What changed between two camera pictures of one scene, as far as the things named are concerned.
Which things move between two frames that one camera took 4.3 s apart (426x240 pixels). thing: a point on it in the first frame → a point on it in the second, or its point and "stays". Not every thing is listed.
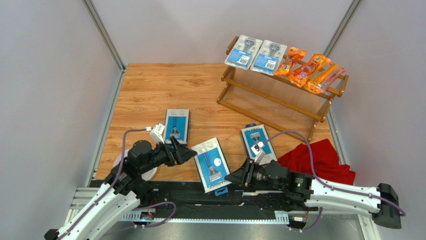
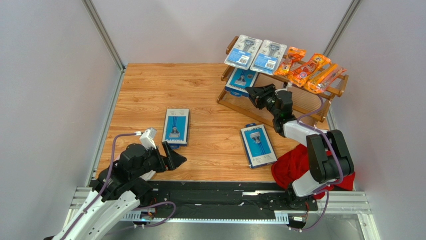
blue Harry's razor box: (212, 167) → (240, 80)
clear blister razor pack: (268, 57) stays
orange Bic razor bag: (293, 54) stays
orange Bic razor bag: (324, 79) stays
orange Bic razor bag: (300, 76) stays
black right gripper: (250, 173) → (262, 98)
